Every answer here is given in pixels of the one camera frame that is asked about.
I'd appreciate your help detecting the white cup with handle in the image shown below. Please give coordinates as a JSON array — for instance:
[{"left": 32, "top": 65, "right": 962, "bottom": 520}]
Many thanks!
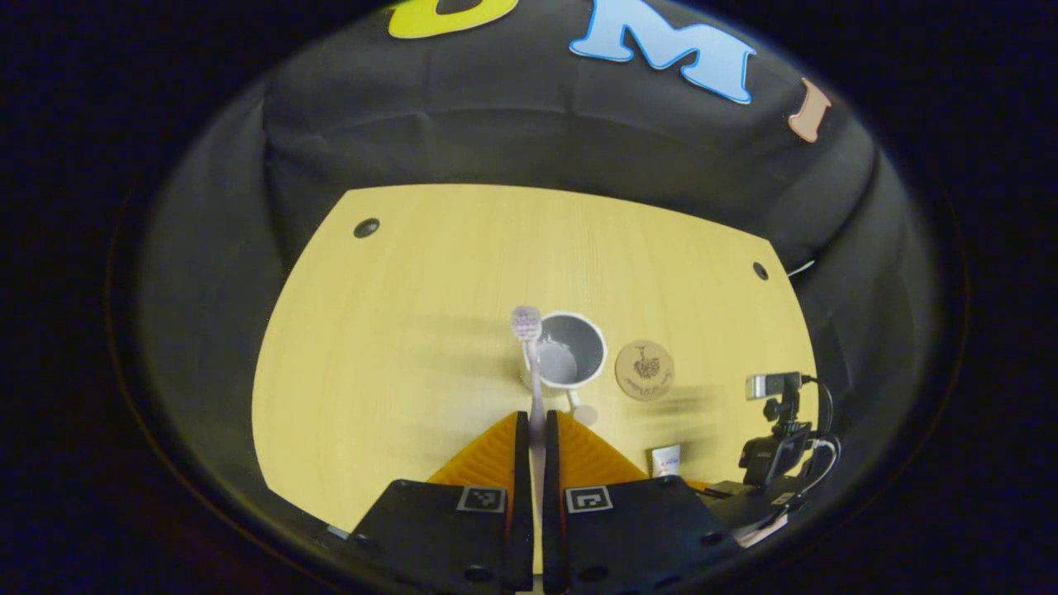
[{"left": 519, "top": 311, "right": 609, "bottom": 427}]

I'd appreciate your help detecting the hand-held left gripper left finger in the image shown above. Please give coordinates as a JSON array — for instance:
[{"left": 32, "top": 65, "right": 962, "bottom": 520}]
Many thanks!
[{"left": 347, "top": 410, "right": 536, "bottom": 594}]

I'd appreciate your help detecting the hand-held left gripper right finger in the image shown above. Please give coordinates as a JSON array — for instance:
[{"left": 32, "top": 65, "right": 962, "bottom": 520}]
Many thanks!
[{"left": 541, "top": 409, "right": 746, "bottom": 595}]

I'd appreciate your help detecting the pale purple toothbrush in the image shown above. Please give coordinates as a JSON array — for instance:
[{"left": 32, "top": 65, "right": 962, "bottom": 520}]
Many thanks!
[{"left": 510, "top": 305, "right": 548, "bottom": 530}]

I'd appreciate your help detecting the black backdrop cloth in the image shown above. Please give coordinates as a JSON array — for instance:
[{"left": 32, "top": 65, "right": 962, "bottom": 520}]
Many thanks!
[{"left": 136, "top": 0, "right": 935, "bottom": 546}]

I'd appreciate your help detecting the round cork coaster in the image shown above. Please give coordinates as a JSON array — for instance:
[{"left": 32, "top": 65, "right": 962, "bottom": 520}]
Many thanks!
[{"left": 614, "top": 340, "right": 676, "bottom": 402}]

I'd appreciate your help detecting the wooden desktop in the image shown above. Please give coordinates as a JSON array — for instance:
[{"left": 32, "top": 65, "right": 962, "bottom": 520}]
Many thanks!
[{"left": 250, "top": 183, "right": 819, "bottom": 579}]

